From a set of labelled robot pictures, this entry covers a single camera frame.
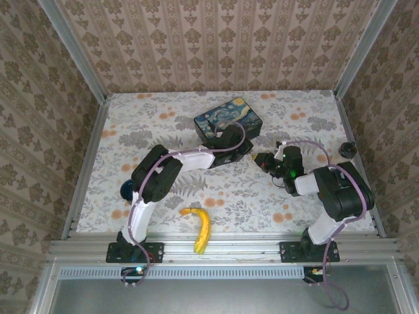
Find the aluminium frame post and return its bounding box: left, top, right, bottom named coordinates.
left=37, top=0, right=108, bottom=102
left=333, top=0, right=399, bottom=99

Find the starry night painted box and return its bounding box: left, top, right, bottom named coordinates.
left=193, top=96, right=264, bottom=170

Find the dark blue ball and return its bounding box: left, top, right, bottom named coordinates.
left=118, top=179, right=136, bottom=200

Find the floral patterned table cover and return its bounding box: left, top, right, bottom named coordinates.
left=77, top=90, right=377, bottom=235

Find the black controller board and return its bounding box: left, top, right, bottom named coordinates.
left=120, top=266, right=149, bottom=285
left=302, top=266, right=329, bottom=285

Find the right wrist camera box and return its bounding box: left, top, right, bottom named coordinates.
left=274, top=141, right=287, bottom=162

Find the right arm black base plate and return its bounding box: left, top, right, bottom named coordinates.
left=279, top=241, right=340, bottom=264

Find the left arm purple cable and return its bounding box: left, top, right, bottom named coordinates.
left=122, top=120, right=246, bottom=288

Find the grey slotted cable duct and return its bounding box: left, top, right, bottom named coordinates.
left=58, top=265, right=304, bottom=280

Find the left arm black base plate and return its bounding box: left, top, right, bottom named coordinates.
left=105, top=241, right=164, bottom=264

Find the yellow banana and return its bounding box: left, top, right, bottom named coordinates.
left=179, top=207, right=212, bottom=255

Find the grey metal panel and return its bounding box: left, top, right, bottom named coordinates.
left=48, top=277, right=402, bottom=314

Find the aluminium side rail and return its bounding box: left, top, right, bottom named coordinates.
left=60, top=96, right=111, bottom=241
left=333, top=91, right=388, bottom=239

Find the aluminium mounting rail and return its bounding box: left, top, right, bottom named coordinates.
left=48, top=232, right=403, bottom=263

